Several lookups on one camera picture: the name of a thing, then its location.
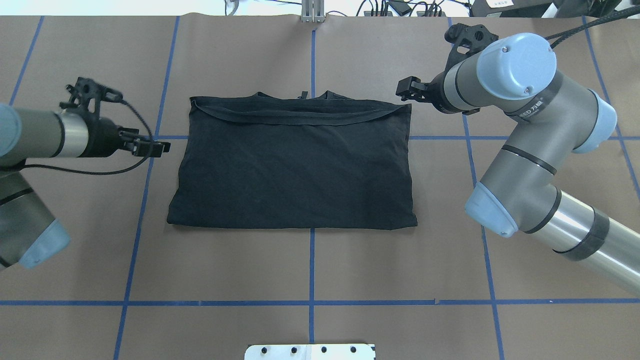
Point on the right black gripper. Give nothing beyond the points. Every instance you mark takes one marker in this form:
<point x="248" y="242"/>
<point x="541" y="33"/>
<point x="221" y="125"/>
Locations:
<point x="438" y="90"/>

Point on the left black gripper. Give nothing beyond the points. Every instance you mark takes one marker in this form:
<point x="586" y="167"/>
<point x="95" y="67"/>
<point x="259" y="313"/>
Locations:
<point x="103" y="136"/>

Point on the black graphic t-shirt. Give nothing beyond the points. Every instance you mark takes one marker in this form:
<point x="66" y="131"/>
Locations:
<point x="260" y="162"/>

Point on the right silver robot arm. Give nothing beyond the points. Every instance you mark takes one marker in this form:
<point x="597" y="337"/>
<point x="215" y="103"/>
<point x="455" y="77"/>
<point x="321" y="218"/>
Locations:
<point x="555" y="117"/>

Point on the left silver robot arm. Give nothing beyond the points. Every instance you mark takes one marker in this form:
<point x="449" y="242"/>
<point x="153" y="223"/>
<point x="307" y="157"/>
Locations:
<point x="30" y="232"/>

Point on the near orange black usb hub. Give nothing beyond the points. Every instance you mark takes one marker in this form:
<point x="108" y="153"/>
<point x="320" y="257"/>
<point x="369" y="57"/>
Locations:
<point x="427" y="9"/>

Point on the orange black usb hub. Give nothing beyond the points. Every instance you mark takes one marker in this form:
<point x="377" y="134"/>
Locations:
<point x="427" y="9"/>
<point x="373" y="8"/>

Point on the far orange black usb hub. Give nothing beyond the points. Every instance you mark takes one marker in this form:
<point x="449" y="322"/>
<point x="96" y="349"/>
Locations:
<point x="373" y="8"/>

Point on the black desktop box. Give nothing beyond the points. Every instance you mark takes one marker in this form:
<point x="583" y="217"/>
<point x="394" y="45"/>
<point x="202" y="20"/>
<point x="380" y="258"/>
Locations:
<point x="509" y="8"/>

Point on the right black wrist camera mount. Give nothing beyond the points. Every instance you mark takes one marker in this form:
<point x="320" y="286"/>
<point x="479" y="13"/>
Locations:
<point x="466" y="41"/>

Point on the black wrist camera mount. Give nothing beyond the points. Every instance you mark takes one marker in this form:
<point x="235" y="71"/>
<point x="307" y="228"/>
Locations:
<point x="86" y="97"/>
<point x="466" y="41"/>

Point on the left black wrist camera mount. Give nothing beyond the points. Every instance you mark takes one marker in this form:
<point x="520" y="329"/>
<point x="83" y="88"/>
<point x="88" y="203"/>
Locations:
<point x="86" y="97"/>

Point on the aluminium frame post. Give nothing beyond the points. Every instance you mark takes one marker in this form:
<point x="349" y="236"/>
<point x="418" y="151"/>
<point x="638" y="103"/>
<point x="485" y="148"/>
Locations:
<point x="313" y="11"/>

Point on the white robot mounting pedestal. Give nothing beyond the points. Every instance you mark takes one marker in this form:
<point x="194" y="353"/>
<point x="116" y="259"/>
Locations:
<point x="320" y="351"/>

